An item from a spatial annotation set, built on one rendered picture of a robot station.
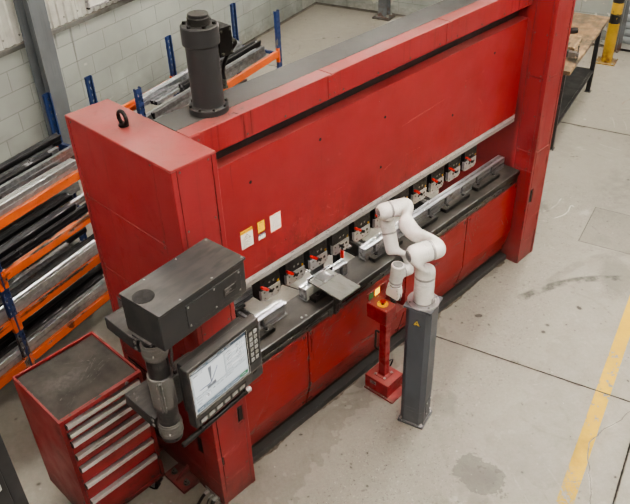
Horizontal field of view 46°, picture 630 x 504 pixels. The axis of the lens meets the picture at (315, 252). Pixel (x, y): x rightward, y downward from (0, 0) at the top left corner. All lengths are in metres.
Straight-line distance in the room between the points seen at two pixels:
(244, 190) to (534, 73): 2.71
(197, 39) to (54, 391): 1.98
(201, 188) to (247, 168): 0.51
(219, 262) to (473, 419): 2.53
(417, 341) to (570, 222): 2.99
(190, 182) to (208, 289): 0.49
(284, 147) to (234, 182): 0.36
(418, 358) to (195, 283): 1.95
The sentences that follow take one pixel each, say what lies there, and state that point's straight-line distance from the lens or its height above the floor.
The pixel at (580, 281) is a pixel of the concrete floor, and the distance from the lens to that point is 6.50.
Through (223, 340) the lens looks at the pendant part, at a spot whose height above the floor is 1.60.
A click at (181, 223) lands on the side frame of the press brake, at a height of 2.03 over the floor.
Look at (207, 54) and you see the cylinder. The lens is 3.54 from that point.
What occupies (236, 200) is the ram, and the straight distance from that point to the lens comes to 3.83.
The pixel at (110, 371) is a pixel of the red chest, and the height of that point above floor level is 0.98.
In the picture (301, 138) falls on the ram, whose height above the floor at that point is 2.00.
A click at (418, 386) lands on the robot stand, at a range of 4.83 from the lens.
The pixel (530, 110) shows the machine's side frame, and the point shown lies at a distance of 5.90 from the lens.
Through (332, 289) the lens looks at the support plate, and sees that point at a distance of 4.54.
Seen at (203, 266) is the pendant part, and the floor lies 1.95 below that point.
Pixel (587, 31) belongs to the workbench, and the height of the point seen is 0.90.
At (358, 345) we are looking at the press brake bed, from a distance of 5.15.
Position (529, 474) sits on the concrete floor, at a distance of 4.98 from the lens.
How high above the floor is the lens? 3.84
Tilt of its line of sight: 36 degrees down
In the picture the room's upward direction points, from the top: 2 degrees counter-clockwise
